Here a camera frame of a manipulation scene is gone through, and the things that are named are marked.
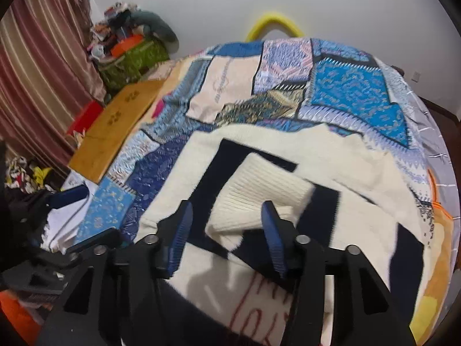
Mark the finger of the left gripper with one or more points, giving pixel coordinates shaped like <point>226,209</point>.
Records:
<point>68,197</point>

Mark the blue patchwork bed cover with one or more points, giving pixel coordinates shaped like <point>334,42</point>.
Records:
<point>290,84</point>

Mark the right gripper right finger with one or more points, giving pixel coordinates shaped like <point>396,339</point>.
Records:
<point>363,314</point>

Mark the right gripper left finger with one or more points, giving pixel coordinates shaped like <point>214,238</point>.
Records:
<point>114,297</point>

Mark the orange box on pile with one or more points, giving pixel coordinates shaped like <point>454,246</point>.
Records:
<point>126,45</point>

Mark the orange plush blanket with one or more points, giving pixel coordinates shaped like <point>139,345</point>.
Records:
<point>430,305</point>

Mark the cream and navy knit sweater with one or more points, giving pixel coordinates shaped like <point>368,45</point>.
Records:
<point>332,188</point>

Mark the grey striped bed sheet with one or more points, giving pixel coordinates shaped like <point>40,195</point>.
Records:
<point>435,151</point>

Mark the yellow curved foam tube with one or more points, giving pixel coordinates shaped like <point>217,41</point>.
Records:
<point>273,21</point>

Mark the green patterned storage bag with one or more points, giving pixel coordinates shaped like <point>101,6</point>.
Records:
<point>133,64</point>

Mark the red box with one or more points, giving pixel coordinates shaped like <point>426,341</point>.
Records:
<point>85,119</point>

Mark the striped maroon curtain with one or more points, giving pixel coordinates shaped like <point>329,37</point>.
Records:
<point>46,77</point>

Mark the white wall socket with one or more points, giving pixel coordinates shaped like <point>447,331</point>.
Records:
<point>416,77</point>

